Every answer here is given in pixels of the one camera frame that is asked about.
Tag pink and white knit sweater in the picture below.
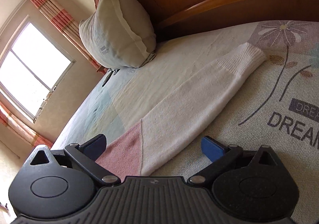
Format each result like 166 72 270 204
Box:
96 42 268 178

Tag bed with pastel sheet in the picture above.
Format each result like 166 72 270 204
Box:
50 19 319 224

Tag pink striped curtain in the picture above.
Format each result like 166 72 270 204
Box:
0 101 54 150
26 0 100 69

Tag large floral printed pillow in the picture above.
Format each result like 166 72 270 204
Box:
79 0 157 69

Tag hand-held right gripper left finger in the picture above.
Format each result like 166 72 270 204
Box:
24 134 120 187

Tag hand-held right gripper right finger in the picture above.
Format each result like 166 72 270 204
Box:
188 136 285 187

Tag window with white frame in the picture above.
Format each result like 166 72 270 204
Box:
0 15 76 123

